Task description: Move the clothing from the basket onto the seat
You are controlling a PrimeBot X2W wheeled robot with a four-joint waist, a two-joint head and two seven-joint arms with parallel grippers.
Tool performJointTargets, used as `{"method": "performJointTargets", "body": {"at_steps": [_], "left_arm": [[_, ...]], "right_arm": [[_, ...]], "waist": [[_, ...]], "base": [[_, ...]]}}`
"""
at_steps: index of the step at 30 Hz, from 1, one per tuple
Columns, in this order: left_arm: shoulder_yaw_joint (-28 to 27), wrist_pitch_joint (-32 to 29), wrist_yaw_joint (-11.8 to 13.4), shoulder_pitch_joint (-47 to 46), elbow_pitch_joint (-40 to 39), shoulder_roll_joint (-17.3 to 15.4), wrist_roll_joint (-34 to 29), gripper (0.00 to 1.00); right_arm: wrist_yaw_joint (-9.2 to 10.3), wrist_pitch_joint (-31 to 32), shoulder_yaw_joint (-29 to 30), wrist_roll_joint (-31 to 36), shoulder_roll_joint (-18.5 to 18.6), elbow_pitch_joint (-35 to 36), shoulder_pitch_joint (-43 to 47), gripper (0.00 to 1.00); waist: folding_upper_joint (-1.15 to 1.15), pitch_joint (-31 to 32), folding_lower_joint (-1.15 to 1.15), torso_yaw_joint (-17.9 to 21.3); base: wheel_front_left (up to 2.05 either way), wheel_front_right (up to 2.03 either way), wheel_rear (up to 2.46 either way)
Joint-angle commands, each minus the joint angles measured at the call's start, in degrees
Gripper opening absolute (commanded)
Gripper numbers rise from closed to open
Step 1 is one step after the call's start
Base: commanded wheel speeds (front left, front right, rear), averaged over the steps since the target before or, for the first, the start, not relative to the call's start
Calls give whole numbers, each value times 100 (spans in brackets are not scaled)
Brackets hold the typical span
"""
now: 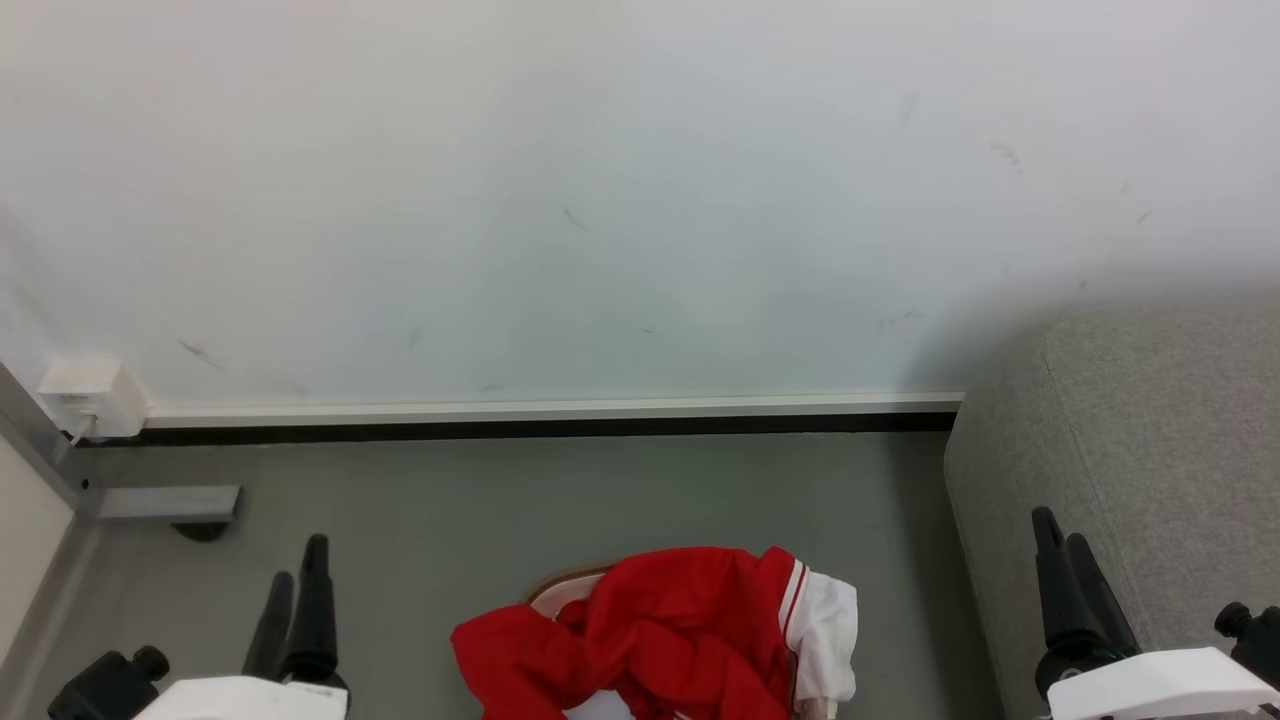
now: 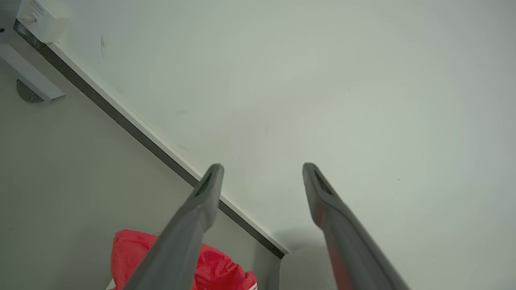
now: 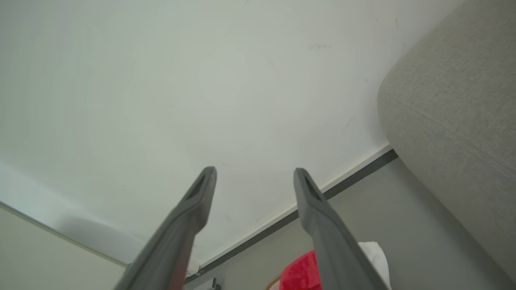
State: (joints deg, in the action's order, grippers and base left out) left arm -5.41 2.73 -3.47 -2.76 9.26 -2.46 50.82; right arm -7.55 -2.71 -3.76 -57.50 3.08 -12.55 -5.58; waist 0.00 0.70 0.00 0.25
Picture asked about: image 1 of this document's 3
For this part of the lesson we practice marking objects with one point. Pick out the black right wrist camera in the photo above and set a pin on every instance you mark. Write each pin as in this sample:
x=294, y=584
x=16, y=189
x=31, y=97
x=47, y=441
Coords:
x=1255, y=635

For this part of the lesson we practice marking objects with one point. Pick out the white wall socket box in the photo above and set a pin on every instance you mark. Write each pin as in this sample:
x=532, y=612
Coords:
x=95, y=398

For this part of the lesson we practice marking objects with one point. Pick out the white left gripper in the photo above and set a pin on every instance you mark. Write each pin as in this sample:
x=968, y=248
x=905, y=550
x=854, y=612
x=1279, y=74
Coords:
x=250, y=700

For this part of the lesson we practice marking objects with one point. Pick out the white and black baseboard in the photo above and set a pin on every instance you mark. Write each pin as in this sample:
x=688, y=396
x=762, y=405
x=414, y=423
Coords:
x=500, y=412

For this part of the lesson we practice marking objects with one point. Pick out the wicker laundry basket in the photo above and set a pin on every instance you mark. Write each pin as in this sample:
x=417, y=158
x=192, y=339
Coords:
x=560, y=585

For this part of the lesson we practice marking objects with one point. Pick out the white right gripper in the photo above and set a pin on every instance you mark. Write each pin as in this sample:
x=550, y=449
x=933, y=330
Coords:
x=1160, y=685

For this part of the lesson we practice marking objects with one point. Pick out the red and white jersey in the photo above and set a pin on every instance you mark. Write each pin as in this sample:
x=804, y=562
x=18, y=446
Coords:
x=700, y=620

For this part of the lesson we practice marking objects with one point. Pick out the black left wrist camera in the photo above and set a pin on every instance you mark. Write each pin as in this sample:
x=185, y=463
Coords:
x=105, y=685

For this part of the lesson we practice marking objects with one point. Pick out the grey metal table leg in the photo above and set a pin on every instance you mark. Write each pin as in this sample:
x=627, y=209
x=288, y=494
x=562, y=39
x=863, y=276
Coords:
x=25, y=540

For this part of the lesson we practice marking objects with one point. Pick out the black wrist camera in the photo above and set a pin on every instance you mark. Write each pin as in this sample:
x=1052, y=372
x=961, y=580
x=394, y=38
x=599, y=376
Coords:
x=105, y=685
x=1255, y=635

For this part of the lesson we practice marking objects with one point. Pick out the plain red cloth garment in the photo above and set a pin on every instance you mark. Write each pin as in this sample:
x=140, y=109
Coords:
x=510, y=660

